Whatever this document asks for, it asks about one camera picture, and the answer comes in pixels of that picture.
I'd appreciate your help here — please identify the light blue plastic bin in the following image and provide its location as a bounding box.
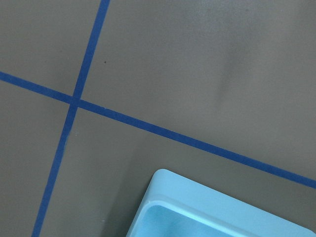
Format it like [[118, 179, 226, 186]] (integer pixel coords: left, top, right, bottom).
[[127, 169, 316, 237]]

